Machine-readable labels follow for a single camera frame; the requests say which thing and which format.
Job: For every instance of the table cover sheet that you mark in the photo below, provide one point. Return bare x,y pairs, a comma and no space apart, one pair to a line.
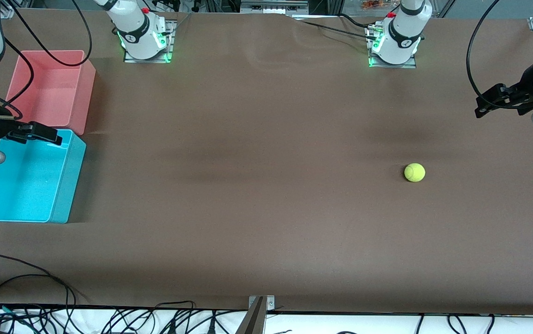
266,162

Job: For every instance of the small metal edge bracket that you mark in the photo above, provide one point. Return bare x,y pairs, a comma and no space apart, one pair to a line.
270,302

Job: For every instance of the pink plastic bin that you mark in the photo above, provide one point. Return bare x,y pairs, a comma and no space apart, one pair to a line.
57,93

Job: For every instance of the dark metal pole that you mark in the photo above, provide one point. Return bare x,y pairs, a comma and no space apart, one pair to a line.
253,322

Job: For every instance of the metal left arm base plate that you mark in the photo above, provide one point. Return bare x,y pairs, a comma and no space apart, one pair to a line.
408,65

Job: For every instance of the aluminium frame rail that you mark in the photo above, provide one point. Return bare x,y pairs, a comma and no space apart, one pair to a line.
273,7

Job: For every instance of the blue plastic bin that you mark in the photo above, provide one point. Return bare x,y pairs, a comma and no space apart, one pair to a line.
29,185

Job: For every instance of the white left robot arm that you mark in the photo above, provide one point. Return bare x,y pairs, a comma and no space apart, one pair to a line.
403,37

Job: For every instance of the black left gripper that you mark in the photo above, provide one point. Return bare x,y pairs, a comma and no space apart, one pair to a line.
524,89

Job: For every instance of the yellow tennis ball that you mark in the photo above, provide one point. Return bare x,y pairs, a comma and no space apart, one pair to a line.
414,172

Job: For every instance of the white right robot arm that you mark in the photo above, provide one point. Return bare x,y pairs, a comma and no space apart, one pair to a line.
136,32

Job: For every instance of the orange background objects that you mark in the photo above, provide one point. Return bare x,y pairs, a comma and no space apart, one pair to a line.
373,4

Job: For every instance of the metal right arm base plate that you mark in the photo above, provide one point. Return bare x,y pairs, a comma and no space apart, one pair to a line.
170,44

